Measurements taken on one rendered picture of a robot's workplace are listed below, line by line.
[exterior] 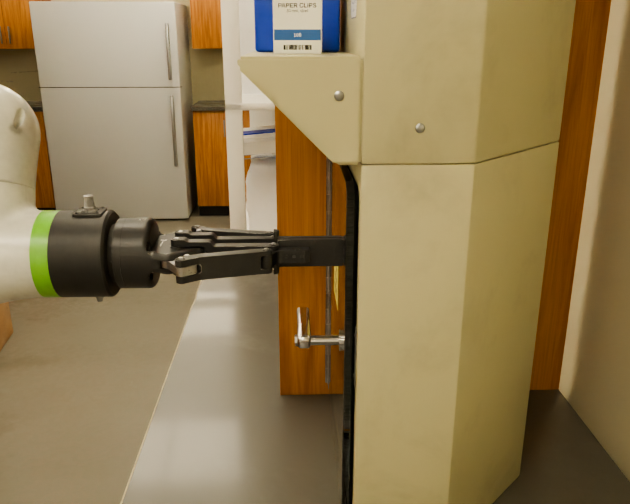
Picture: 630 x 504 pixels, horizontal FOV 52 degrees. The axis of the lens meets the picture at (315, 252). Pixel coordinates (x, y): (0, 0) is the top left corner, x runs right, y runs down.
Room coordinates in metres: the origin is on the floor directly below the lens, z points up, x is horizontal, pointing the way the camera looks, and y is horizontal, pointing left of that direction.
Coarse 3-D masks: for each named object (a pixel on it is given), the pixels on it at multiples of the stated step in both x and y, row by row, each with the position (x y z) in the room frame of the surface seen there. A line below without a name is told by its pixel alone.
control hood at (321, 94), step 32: (256, 64) 0.61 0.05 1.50; (288, 64) 0.61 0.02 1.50; (320, 64) 0.61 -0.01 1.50; (352, 64) 0.61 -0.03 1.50; (288, 96) 0.61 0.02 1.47; (320, 96) 0.61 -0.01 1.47; (352, 96) 0.61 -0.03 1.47; (320, 128) 0.61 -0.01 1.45; (352, 128) 0.61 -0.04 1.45; (352, 160) 0.61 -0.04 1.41
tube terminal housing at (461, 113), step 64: (384, 0) 0.61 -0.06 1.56; (448, 0) 0.61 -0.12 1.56; (512, 0) 0.65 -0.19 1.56; (384, 64) 0.61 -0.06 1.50; (448, 64) 0.61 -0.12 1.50; (512, 64) 0.66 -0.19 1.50; (384, 128) 0.61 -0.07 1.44; (448, 128) 0.62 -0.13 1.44; (512, 128) 0.67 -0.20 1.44; (384, 192) 0.61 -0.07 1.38; (448, 192) 0.62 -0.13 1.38; (512, 192) 0.68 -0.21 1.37; (384, 256) 0.61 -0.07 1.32; (448, 256) 0.62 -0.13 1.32; (512, 256) 0.69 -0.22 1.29; (384, 320) 0.61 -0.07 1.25; (448, 320) 0.62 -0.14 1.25; (512, 320) 0.71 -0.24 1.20; (384, 384) 0.61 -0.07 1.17; (448, 384) 0.62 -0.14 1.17; (512, 384) 0.72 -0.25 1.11; (384, 448) 0.61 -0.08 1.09; (448, 448) 0.62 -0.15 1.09; (512, 448) 0.74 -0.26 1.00
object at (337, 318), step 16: (336, 176) 0.77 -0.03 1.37; (336, 192) 0.77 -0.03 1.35; (352, 192) 0.62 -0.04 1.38; (336, 208) 0.76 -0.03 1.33; (352, 208) 0.62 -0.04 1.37; (336, 224) 0.76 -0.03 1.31; (352, 224) 0.62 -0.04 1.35; (352, 240) 0.62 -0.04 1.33; (352, 256) 0.62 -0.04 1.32; (352, 272) 0.62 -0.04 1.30; (352, 288) 0.62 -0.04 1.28; (336, 304) 0.74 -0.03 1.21; (336, 320) 0.74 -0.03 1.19; (336, 352) 0.73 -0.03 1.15; (336, 368) 0.73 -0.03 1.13; (336, 384) 0.73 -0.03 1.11; (336, 400) 0.72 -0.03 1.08; (336, 416) 0.72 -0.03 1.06; (336, 432) 0.72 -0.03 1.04; (336, 448) 0.71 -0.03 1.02; (336, 464) 0.71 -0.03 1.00
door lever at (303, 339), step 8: (304, 312) 0.72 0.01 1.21; (304, 320) 0.70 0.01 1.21; (304, 328) 0.68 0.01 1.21; (296, 336) 0.66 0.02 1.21; (304, 336) 0.66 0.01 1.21; (312, 336) 0.66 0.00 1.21; (320, 336) 0.66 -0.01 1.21; (328, 336) 0.66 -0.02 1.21; (336, 336) 0.66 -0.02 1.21; (296, 344) 0.66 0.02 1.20; (304, 344) 0.65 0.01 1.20; (312, 344) 0.66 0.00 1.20; (320, 344) 0.66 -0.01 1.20; (328, 344) 0.66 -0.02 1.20; (336, 344) 0.66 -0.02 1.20
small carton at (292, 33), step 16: (288, 0) 0.70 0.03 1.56; (304, 0) 0.70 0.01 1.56; (320, 0) 0.70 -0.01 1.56; (288, 16) 0.70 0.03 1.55; (304, 16) 0.70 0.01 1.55; (320, 16) 0.70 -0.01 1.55; (288, 32) 0.70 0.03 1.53; (304, 32) 0.70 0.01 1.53; (320, 32) 0.70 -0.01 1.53; (288, 48) 0.70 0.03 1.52; (304, 48) 0.70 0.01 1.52; (320, 48) 0.70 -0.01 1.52
